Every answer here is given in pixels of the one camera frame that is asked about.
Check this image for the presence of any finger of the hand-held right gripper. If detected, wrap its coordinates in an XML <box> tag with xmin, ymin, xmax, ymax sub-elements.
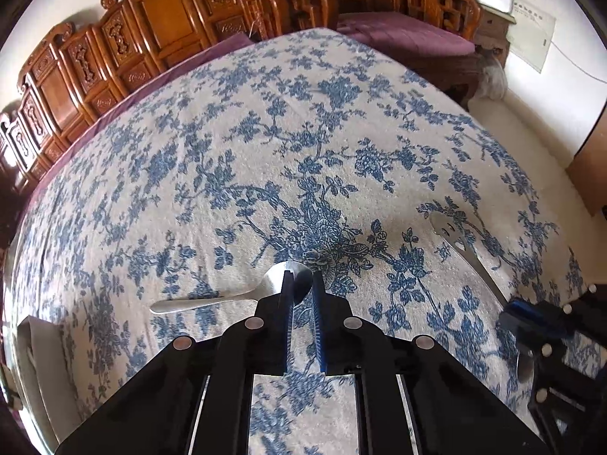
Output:
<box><xmin>526</xmin><ymin>339</ymin><xmax>607</xmax><ymax>455</ymax></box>
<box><xmin>498</xmin><ymin>284</ymin><xmax>607</xmax><ymax>342</ymax></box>

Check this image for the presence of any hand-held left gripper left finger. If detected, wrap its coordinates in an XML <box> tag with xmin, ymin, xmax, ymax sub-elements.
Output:
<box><xmin>54</xmin><ymin>270</ymin><xmax>295</xmax><ymax>455</ymax></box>

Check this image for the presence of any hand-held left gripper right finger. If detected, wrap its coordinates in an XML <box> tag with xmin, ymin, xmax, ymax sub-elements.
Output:
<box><xmin>312</xmin><ymin>272</ymin><xmax>547</xmax><ymax>455</ymax></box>

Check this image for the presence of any metal spoon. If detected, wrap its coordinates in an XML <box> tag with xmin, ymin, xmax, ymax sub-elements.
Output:
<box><xmin>149</xmin><ymin>262</ymin><xmax>315</xmax><ymax>314</ymax></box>

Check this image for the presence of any silver metal fork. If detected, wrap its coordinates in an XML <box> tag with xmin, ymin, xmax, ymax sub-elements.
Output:
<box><xmin>429</xmin><ymin>211</ymin><xmax>536</xmax><ymax>384</ymax></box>

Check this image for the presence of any blue floral tablecloth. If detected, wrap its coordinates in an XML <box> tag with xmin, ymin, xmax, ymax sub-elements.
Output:
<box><xmin>9</xmin><ymin>27</ymin><xmax>593</xmax><ymax>455</ymax></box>

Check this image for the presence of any grey bag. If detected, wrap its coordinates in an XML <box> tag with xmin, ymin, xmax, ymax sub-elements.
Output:
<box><xmin>476</xmin><ymin>54</ymin><xmax>509</xmax><ymax>100</ymax></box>

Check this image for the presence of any wooden side table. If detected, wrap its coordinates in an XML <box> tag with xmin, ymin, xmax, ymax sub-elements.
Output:
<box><xmin>474</xmin><ymin>2</ymin><xmax>516</xmax><ymax>58</ymax></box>

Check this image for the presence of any purple seat cushion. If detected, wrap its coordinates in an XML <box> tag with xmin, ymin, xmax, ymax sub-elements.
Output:
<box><xmin>337</xmin><ymin>12</ymin><xmax>475</xmax><ymax>56</ymax></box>

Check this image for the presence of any carved wooden sofa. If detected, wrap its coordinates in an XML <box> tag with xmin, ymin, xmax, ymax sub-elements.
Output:
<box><xmin>266</xmin><ymin>0</ymin><xmax>484</xmax><ymax>105</ymax></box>
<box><xmin>0</xmin><ymin>0</ymin><xmax>333</xmax><ymax>193</ymax></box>

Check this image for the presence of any white cable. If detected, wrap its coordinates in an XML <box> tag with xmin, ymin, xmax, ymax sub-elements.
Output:
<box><xmin>550</xmin><ymin>40</ymin><xmax>607</xmax><ymax>82</ymax></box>

